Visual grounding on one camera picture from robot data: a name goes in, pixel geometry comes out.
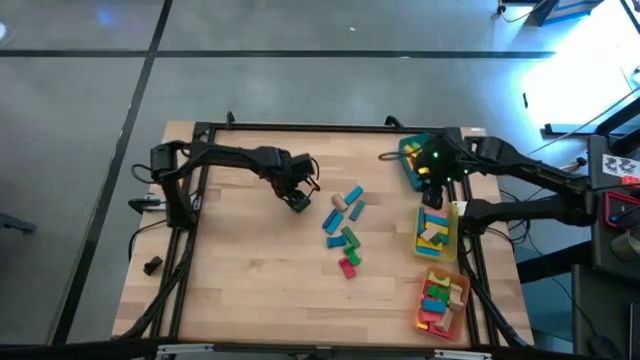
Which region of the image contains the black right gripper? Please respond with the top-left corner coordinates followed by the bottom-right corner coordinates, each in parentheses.
top-left (415, 133), bottom-right (469, 210)

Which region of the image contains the natural wooden arch block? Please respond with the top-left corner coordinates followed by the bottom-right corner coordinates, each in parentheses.
top-left (448, 283), bottom-right (465, 312)

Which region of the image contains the blue plastic bin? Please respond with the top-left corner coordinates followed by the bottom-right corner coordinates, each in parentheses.
top-left (397, 131), bottom-right (436, 194)

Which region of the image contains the yellow translucent plastic bin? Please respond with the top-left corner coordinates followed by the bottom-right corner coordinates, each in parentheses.
top-left (411, 199), bottom-right (460, 263)

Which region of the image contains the orange translucent plastic bin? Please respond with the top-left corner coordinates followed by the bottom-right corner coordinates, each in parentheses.
top-left (413, 265), bottom-right (473, 344)

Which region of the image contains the black stand foot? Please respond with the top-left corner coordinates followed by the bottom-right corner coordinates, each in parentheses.
top-left (543, 96), bottom-right (640, 147)

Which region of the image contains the small black device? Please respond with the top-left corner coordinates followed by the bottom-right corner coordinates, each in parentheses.
top-left (142, 255), bottom-right (165, 277)

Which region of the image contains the white marker paper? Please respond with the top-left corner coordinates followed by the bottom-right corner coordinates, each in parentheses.
top-left (601, 153), bottom-right (640, 179)

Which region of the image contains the red and black case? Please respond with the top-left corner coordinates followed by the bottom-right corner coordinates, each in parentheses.
top-left (602, 188), bottom-right (640, 230)

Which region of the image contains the blue box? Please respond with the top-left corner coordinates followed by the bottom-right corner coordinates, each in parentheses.
top-left (528, 0), bottom-right (607, 27)

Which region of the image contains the metal cup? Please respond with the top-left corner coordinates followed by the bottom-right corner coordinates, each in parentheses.
top-left (610, 228), bottom-right (640, 262)

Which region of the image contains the dark lower desk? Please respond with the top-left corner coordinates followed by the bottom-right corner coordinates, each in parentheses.
top-left (571, 263), bottom-right (640, 360)

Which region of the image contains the black computer mouse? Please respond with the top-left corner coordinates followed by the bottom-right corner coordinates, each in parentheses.
top-left (586, 334), bottom-right (622, 360)

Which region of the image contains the dark floor object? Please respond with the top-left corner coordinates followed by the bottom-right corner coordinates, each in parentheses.
top-left (0, 211), bottom-right (39, 235)

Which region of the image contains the left gripper cable loop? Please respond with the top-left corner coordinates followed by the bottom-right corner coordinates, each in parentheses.
top-left (307, 155), bottom-right (322, 194)

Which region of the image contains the gripper cable loop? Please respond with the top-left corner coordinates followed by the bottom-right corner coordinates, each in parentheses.
top-left (307, 155), bottom-right (322, 194)
top-left (377, 148), bottom-right (419, 163)

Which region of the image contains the right gripper cable loop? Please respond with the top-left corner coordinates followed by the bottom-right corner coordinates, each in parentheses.
top-left (377, 148), bottom-right (419, 163)

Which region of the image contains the silver aluminium bracket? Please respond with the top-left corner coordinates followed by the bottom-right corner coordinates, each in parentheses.
top-left (432, 348), bottom-right (495, 360)
top-left (156, 342), bottom-right (215, 359)

